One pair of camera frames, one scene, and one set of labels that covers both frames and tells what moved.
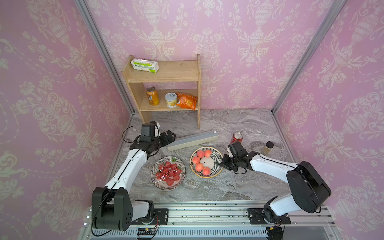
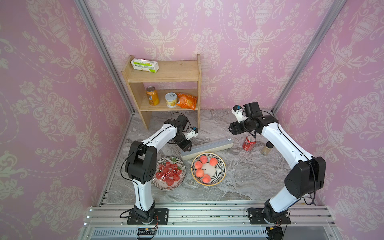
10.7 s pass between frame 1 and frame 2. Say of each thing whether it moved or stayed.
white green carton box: stayed
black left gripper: moved
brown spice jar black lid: stayed
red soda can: moved
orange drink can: stayed
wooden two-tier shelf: stayed
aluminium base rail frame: stayed
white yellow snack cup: stayed
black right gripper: moved
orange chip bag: stayed
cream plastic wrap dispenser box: moved
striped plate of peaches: moved
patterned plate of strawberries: stayed
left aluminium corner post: stayed
